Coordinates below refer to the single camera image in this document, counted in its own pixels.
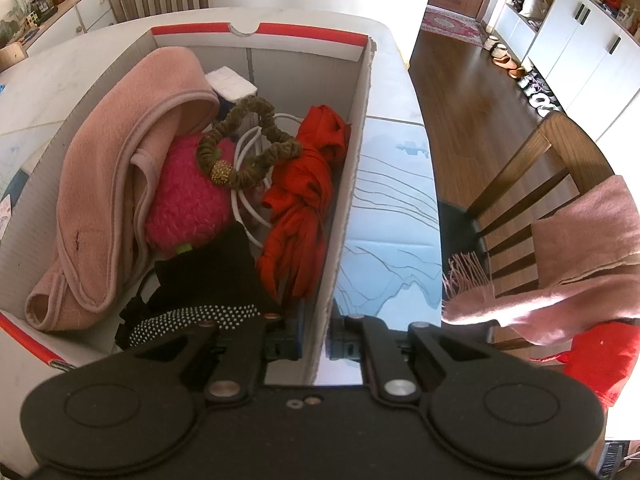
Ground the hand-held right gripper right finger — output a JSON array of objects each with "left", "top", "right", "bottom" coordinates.
[{"left": 327, "top": 312, "right": 493, "bottom": 403}]

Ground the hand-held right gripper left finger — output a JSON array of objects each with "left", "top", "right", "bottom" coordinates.
[{"left": 130, "top": 300, "right": 306, "bottom": 403}]

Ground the black dotted glove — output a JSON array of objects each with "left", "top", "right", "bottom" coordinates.
[{"left": 115, "top": 222, "right": 286, "bottom": 351}]

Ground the red cloth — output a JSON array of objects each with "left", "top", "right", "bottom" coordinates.
[{"left": 257, "top": 105, "right": 353, "bottom": 301}]

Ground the pink plush strawberry toy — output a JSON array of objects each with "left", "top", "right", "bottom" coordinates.
[{"left": 145, "top": 135, "right": 238, "bottom": 256}]

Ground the brown scrunchie with gold bead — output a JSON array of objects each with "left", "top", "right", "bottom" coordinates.
[{"left": 196, "top": 96, "right": 303, "bottom": 191}]

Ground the white cable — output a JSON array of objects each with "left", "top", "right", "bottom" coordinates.
[{"left": 230, "top": 112, "right": 306, "bottom": 251}]

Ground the pink towel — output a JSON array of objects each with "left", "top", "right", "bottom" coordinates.
[{"left": 25, "top": 47, "right": 221, "bottom": 332}]

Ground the red and white cardboard box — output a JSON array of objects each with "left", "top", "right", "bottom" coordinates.
[{"left": 0, "top": 22, "right": 378, "bottom": 387}]

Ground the pink fringed scarf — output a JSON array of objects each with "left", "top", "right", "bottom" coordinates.
[{"left": 441, "top": 175, "right": 640, "bottom": 346}]

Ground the red garment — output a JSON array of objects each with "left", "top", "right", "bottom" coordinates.
[{"left": 530, "top": 317, "right": 640, "bottom": 406}]

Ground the dark wooden slat-back chair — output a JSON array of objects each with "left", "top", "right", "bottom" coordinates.
[{"left": 437, "top": 110, "right": 621, "bottom": 351}]

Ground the row of shoes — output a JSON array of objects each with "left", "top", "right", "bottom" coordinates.
[{"left": 482, "top": 35, "right": 563, "bottom": 116}]

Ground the patterned pink rug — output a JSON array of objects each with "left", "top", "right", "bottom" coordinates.
[{"left": 421, "top": 6, "right": 485, "bottom": 46}]

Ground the low white shelf cabinet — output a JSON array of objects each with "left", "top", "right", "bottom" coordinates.
[{"left": 487, "top": 2, "right": 538, "bottom": 63}]

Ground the wooden and white sideboard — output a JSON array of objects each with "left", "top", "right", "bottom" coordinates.
[{"left": 0, "top": 0, "right": 121, "bottom": 61}]

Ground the small toy clutter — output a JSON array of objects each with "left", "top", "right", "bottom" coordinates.
[{"left": 0, "top": 0, "right": 68, "bottom": 41}]

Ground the white cabinet with black handles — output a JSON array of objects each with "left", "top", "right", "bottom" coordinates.
[{"left": 525, "top": 0, "right": 640, "bottom": 148}]

